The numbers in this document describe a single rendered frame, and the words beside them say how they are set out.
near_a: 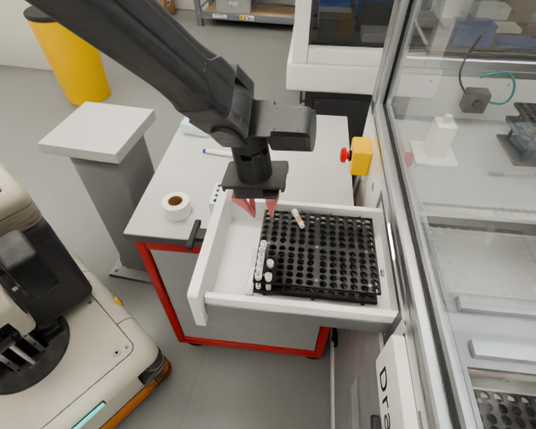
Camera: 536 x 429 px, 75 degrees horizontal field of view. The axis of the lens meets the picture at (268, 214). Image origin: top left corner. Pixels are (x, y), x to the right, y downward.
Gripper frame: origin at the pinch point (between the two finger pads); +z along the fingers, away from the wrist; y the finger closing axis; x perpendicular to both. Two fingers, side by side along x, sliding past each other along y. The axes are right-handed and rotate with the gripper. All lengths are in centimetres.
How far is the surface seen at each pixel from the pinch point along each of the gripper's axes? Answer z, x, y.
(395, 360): 7.4, -21.2, 21.7
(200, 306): 6.7, -15.9, -9.0
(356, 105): 25, 82, 19
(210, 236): 3.1, -3.4, -9.8
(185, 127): 14, 51, -37
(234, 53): 87, 305, -94
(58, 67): 42, 184, -192
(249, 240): 12.9, 3.9, -5.5
